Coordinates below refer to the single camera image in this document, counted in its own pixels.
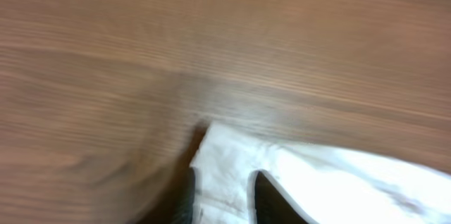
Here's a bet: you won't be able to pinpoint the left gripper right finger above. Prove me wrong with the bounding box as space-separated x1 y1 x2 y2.
254 171 308 224

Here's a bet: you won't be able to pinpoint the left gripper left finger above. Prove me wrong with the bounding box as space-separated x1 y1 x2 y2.
170 168 196 224

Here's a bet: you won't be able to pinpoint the beige shorts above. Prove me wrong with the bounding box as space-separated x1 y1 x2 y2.
191 123 450 224

